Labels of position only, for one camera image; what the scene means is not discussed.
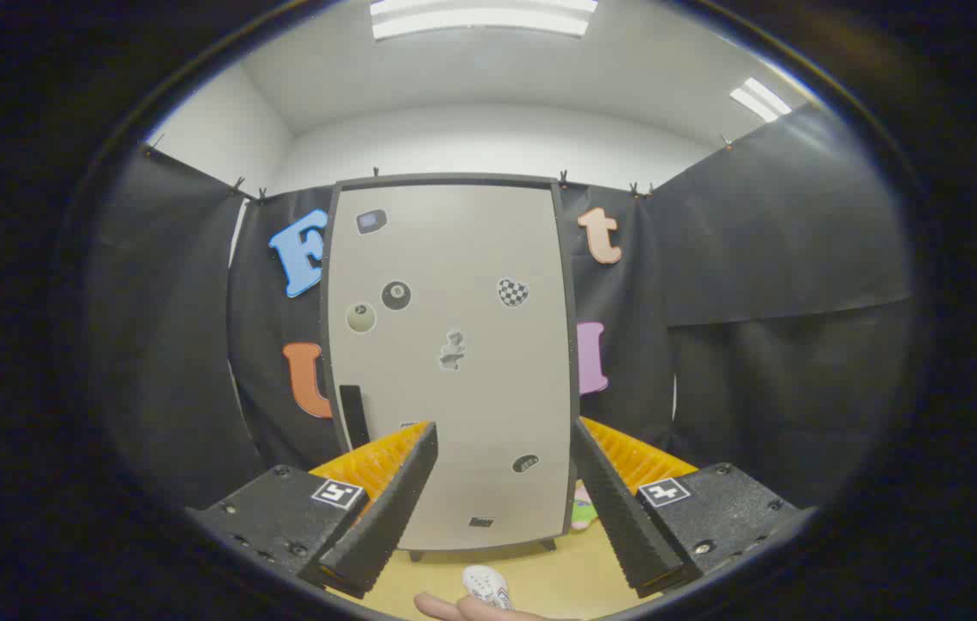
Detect black backdrop cloth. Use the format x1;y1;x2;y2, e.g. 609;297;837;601
87;103;916;518

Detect pink green plush toy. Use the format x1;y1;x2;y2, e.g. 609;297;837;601
571;481;599;531

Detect long ceiling light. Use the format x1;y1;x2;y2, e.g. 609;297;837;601
370;0;598;41

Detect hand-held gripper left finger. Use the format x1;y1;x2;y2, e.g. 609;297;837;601
186;421;439;599

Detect grey shoe cabinet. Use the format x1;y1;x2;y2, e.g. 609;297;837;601
320;172;582;563

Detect white shoe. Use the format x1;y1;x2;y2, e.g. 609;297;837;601
462;565;513;612

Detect beige shoe cabinet door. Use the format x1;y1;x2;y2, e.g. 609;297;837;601
326;184;573;550

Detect black door handle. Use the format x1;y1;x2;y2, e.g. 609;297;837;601
339;385;371;451

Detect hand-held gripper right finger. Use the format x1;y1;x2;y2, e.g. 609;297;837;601
573;417;806;599

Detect small ceiling light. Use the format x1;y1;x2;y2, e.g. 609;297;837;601
730;78;792;122

